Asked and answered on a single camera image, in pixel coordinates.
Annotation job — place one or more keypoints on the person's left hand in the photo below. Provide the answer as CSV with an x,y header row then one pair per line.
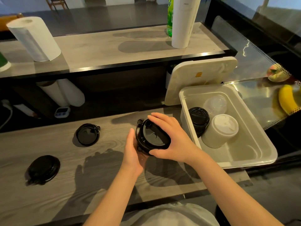
x,y
134,160

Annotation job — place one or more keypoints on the person's right hand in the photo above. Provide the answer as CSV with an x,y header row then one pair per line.
x,y
181,148

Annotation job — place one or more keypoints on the nested black tethered lid stack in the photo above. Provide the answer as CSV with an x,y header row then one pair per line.
x,y
152,138

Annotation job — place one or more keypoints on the stack of black lids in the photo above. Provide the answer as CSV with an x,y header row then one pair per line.
x,y
198,118

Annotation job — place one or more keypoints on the stack of white lids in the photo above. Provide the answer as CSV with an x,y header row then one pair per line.
x,y
219,130

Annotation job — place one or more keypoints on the black tethered plug cup lid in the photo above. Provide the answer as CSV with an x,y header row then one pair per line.
x,y
88,135
43,169

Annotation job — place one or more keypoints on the stack of clear dome lids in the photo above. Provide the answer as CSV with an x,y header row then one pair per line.
x,y
215,104

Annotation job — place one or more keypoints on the white plastic storage bin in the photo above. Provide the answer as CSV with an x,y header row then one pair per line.
x,y
247,152

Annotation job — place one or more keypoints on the person's right forearm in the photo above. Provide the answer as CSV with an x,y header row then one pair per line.
x,y
235,197

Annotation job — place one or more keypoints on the person's left forearm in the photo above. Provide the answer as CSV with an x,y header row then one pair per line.
x,y
113,200

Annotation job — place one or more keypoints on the white bin lid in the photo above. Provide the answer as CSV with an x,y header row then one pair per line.
x,y
183,89

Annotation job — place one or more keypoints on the person's white shirt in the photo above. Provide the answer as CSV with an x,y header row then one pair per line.
x,y
169,216

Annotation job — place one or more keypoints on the white paper cup sleeve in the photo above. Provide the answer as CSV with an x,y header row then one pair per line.
x,y
54,94

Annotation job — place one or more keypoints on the tall white paper cup stack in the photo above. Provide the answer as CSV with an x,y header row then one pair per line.
x,y
184,23

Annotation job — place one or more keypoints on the green paper cup stack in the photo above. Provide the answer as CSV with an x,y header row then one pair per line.
x,y
3,63

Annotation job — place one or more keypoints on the small white digital timer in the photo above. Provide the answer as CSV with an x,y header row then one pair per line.
x,y
62,112

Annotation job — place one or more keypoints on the yellow banana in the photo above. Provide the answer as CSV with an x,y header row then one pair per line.
x,y
287,100

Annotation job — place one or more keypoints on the white canister with black lid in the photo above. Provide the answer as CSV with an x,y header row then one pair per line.
x,y
24,110

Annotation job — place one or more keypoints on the pale peach fruit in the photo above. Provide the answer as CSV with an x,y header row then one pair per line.
x,y
277,74

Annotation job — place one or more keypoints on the green plastic bottle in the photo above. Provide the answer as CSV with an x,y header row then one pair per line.
x,y
169,21

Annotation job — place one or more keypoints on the black glass display case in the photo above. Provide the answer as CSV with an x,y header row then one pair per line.
x,y
217,9

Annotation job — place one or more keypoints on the white paper towel roll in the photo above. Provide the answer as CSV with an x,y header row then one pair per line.
x,y
37,39

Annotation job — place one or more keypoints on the wooden bar stool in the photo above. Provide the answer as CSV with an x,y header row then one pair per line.
x,y
57,1

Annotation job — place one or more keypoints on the yellow wooden chair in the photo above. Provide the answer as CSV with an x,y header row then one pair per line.
x,y
9,22

